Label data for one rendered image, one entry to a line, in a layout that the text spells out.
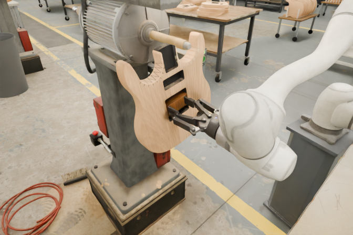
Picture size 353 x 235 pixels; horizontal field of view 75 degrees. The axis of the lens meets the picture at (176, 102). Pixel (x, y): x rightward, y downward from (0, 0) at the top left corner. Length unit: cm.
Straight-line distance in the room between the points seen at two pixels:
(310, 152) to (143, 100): 101
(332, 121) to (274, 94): 87
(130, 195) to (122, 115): 53
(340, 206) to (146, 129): 59
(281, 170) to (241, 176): 143
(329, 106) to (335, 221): 71
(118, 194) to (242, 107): 119
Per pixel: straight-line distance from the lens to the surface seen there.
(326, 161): 145
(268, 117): 48
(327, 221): 75
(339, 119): 137
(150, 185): 154
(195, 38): 83
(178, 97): 83
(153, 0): 63
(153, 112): 77
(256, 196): 195
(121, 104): 119
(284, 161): 61
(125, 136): 130
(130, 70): 67
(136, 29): 92
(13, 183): 231
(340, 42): 82
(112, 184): 159
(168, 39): 84
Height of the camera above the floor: 148
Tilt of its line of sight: 31 degrees down
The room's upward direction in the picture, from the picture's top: straight up
